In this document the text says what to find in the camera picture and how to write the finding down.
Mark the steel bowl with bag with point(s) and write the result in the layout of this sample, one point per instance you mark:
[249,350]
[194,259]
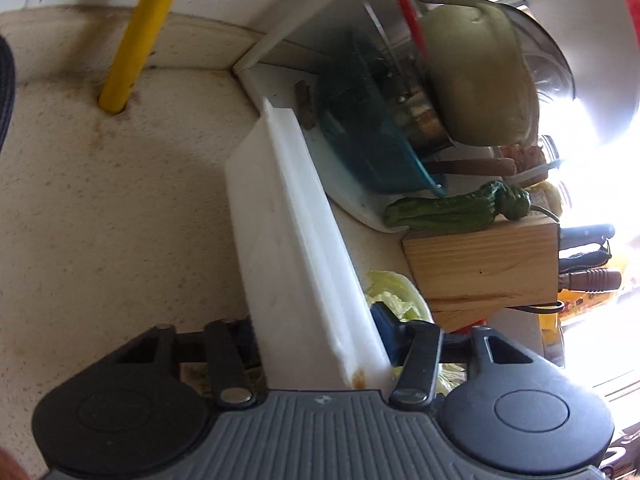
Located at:
[552,76]

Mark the green pepper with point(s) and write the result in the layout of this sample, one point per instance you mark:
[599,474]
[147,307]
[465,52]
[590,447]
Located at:
[466,213]

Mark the wooden knife block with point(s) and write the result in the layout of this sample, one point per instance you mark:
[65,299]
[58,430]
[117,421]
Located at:
[466,278]

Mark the yellow detergent jug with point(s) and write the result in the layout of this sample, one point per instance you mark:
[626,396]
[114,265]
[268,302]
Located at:
[578,303]

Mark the steel pot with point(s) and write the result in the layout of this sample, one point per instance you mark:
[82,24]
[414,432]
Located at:
[405,96]

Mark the white dish rack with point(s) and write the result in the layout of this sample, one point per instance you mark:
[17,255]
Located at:
[597,38]

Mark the olive green colander bowl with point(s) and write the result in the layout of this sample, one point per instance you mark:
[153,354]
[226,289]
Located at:
[484,90]

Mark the teal plastic basin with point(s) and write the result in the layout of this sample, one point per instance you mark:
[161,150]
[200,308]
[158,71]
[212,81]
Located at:
[356,122]

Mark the napa cabbage leaves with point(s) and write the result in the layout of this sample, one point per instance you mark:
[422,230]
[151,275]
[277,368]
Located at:
[400,295]

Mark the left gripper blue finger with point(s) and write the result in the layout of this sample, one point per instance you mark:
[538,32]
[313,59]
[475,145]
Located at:
[392,332]

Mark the black handled knife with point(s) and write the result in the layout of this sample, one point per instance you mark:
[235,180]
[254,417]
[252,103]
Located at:
[578,236]

